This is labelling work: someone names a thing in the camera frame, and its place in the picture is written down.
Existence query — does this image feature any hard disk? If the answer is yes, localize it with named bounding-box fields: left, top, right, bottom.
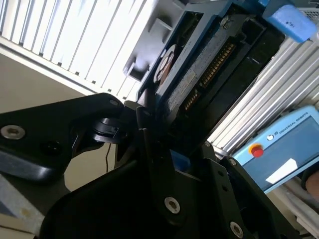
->
left=136, top=0, right=317, bottom=174

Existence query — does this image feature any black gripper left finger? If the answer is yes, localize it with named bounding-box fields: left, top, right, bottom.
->
left=0, top=92, right=186, bottom=226

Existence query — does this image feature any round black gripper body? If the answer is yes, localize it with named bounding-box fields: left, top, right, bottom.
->
left=37, top=160, right=232, bottom=239

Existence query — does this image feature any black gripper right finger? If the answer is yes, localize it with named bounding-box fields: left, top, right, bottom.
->
left=201, top=143, right=304, bottom=239

